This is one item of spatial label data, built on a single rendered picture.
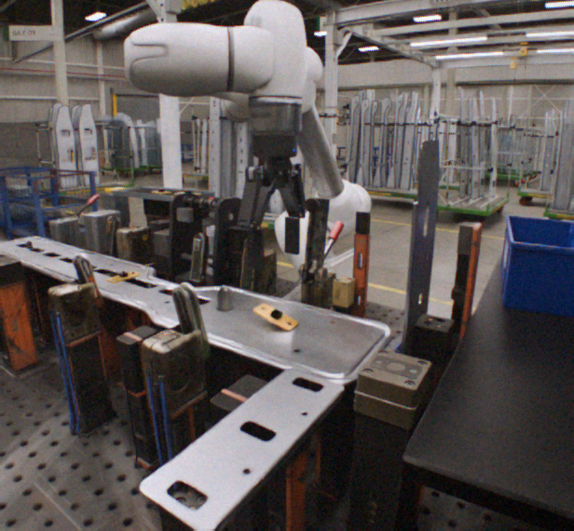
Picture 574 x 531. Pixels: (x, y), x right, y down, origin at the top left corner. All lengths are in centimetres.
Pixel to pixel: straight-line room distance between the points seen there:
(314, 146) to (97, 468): 107
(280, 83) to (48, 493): 86
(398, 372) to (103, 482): 63
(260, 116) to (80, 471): 77
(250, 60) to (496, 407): 58
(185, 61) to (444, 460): 61
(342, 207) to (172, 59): 102
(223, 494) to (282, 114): 52
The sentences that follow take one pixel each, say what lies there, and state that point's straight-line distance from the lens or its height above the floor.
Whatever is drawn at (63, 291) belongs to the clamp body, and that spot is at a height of 104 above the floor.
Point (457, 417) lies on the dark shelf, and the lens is 54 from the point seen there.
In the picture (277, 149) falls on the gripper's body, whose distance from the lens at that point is 68.
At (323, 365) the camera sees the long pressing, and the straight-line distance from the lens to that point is 66.
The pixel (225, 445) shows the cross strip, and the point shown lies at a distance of 52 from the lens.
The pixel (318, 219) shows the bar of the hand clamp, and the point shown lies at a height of 117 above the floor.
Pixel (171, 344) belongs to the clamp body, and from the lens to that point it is 65.
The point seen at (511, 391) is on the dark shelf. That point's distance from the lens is 61.
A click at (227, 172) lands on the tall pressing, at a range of 611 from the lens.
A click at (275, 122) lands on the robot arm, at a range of 68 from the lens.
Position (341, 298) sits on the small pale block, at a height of 103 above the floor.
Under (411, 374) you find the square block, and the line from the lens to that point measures 55.
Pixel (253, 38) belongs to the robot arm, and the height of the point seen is 149.
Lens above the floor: 134
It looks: 15 degrees down
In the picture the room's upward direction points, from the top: straight up
